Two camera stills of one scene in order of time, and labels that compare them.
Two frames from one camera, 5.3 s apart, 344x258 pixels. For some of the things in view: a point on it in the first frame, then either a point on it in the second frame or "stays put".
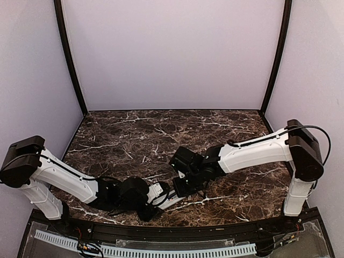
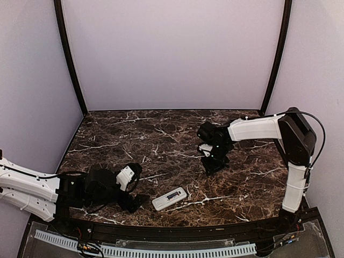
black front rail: [119, 231] stays put
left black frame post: [63, 41] stays put
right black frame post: [285, 35] stays put
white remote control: [166, 200] stays put
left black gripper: [150, 213] → [135, 204]
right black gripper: [180, 191] → [212, 168]
